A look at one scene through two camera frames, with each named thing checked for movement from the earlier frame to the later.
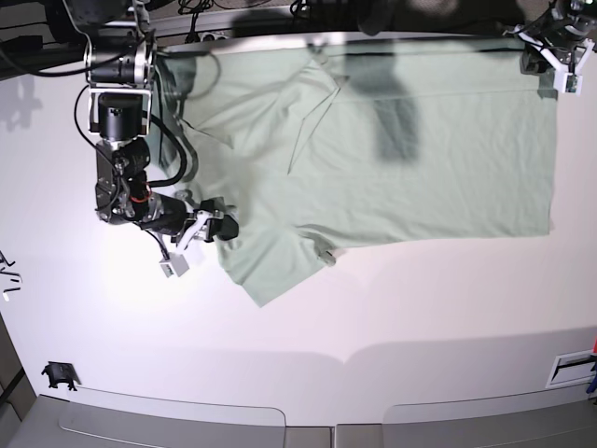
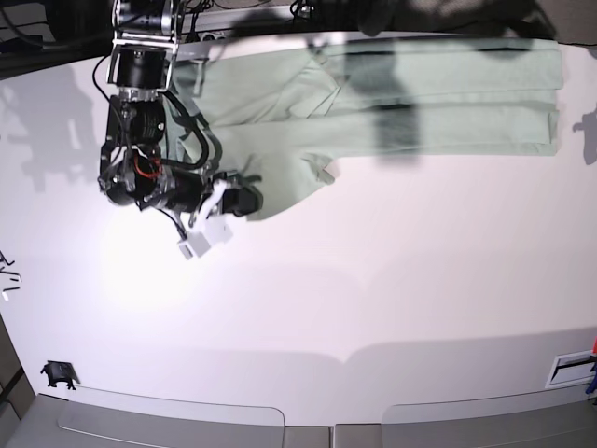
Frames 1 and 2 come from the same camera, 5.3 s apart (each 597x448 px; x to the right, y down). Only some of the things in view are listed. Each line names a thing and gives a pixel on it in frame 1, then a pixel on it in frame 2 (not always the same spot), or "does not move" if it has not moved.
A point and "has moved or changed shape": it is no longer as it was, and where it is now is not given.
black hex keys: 2,259 does not move
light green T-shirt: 318,146 has moved or changed shape
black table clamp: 61,371 does not move
